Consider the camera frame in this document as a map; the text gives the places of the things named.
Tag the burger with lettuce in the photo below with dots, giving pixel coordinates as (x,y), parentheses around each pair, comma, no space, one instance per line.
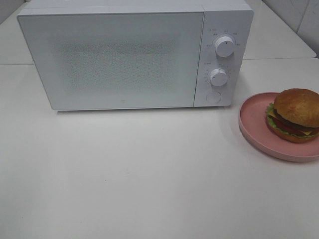
(294,115)

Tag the white microwave door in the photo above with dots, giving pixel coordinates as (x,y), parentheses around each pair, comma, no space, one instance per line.
(116,61)

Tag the white timer knob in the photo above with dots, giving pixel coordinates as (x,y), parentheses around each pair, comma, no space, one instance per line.
(218,77)

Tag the pink plate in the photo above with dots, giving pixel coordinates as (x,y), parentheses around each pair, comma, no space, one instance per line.
(254,127)

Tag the upper white power knob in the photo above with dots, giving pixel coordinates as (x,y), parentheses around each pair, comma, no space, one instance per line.
(224,46)

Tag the white microwave oven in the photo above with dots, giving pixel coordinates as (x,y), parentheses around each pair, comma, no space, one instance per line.
(221,17)

